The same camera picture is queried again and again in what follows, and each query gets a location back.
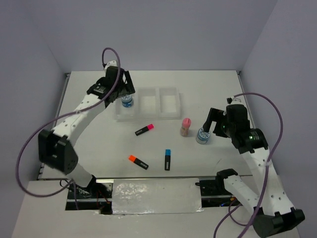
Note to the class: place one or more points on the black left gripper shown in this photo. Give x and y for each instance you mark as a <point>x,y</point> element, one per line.
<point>127,89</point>

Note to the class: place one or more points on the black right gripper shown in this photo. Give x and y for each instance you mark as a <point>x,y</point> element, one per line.
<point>213,115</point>

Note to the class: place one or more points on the blue paint jar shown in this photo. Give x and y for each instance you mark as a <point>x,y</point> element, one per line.
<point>202,136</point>
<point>127,101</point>

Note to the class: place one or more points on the pink highlighter marker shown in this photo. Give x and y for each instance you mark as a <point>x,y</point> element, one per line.
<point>144,129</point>

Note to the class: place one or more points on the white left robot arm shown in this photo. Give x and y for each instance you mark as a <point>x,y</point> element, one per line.
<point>56,146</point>

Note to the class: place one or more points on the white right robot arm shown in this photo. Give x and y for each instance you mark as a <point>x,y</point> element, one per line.
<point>273,212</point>

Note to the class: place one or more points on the white three-compartment foam tray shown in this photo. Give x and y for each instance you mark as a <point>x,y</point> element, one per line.
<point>155,103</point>

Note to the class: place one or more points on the pink-lidded toothpick jar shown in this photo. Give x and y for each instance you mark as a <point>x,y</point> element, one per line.
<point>184,130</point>

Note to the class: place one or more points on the blue highlighter marker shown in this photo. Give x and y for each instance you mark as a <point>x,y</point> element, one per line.
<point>167,159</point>

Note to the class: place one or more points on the orange highlighter marker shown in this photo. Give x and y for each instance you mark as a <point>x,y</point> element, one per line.
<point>138,162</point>

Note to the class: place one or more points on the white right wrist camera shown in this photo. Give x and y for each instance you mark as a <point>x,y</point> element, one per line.
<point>233,101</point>

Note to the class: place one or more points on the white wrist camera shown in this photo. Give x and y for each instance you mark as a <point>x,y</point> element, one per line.
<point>110,63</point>
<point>233,101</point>

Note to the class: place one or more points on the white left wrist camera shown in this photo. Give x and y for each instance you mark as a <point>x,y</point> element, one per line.
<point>110,63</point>

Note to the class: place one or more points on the silver foil-covered base plate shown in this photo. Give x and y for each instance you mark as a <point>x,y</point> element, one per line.
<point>152,196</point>

